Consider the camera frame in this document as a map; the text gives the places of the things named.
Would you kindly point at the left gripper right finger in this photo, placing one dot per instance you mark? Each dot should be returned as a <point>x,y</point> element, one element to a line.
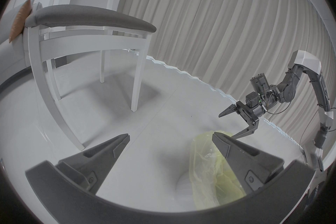
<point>246,158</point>

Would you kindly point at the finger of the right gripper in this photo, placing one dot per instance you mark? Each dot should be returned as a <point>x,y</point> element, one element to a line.
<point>248,130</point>
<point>231,110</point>

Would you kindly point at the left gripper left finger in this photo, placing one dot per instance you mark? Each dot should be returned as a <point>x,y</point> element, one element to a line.
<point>94,158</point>

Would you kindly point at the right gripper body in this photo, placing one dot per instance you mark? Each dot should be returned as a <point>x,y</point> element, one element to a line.
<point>249,115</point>

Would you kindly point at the yellow plastic bag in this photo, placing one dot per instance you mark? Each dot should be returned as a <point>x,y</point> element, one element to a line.
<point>207,165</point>

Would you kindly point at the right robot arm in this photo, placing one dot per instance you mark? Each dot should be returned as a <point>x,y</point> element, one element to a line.
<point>307,62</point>

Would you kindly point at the beige curtain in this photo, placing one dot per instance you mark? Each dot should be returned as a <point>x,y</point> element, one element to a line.
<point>223,20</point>

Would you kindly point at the grey white chair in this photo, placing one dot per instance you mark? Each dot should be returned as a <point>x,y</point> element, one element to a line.
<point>78,17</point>

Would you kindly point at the orange cushion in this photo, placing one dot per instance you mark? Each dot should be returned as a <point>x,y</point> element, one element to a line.
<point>20,20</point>

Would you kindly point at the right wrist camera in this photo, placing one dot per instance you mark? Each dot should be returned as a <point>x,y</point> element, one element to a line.
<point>252,99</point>

